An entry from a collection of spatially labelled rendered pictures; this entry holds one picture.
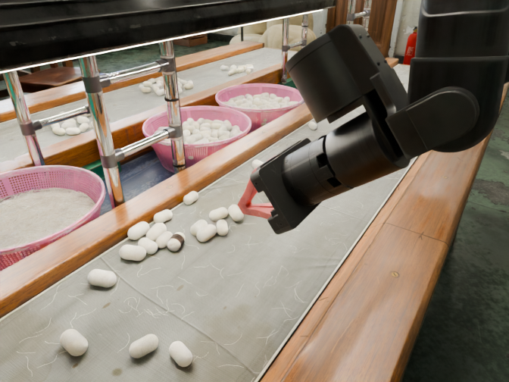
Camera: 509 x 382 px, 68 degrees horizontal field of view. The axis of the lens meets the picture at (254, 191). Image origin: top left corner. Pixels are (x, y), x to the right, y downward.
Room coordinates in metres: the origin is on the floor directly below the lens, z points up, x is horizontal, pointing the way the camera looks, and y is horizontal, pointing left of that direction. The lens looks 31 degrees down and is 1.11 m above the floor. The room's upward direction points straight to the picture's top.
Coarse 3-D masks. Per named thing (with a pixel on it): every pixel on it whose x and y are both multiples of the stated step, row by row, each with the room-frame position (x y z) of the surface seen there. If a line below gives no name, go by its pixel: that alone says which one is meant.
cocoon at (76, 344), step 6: (66, 330) 0.28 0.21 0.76; (72, 330) 0.28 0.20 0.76; (66, 336) 0.27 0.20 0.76; (72, 336) 0.27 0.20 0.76; (78, 336) 0.27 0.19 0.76; (60, 342) 0.27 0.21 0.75; (66, 342) 0.27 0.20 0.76; (72, 342) 0.27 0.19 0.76; (78, 342) 0.27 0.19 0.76; (84, 342) 0.27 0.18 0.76; (66, 348) 0.26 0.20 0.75; (72, 348) 0.26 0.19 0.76; (78, 348) 0.26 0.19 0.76; (84, 348) 0.26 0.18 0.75; (72, 354) 0.26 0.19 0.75; (78, 354) 0.26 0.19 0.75
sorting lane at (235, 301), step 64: (320, 128) 0.93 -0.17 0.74; (384, 192) 0.61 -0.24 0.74; (192, 256) 0.43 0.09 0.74; (256, 256) 0.43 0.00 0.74; (320, 256) 0.43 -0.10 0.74; (0, 320) 0.31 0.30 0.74; (64, 320) 0.31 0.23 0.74; (128, 320) 0.31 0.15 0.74; (192, 320) 0.31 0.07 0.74; (256, 320) 0.31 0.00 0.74
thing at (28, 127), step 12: (12, 72) 0.67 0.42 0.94; (12, 84) 0.67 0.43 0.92; (12, 96) 0.67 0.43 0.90; (24, 108) 0.68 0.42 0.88; (84, 108) 0.78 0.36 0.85; (24, 120) 0.67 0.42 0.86; (36, 120) 0.70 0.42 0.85; (48, 120) 0.71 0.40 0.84; (60, 120) 0.73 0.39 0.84; (24, 132) 0.67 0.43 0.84; (36, 144) 0.68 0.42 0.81; (36, 156) 0.67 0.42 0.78; (84, 168) 0.76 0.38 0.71; (96, 168) 0.76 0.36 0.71; (120, 168) 0.81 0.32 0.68
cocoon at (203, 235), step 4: (208, 224) 0.48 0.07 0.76; (212, 224) 0.48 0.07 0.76; (204, 228) 0.47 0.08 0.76; (208, 228) 0.47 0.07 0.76; (212, 228) 0.47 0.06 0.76; (216, 228) 0.48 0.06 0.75; (200, 232) 0.46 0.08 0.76; (204, 232) 0.46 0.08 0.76; (208, 232) 0.46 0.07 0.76; (212, 232) 0.47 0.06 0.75; (216, 232) 0.47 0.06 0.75; (196, 236) 0.46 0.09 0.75; (200, 236) 0.46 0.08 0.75; (204, 236) 0.46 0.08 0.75; (208, 236) 0.46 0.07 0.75; (212, 236) 0.47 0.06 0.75; (200, 240) 0.46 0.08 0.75; (204, 240) 0.46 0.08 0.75
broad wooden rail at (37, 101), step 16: (224, 48) 1.91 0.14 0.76; (240, 48) 1.91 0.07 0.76; (256, 48) 1.99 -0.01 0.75; (176, 64) 1.55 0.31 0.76; (192, 64) 1.60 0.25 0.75; (128, 80) 1.33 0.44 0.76; (144, 80) 1.39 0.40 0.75; (32, 96) 1.13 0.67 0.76; (48, 96) 1.13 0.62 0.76; (64, 96) 1.13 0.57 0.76; (80, 96) 1.17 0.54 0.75; (0, 112) 0.99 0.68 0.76; (32, 112) 1.04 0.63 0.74
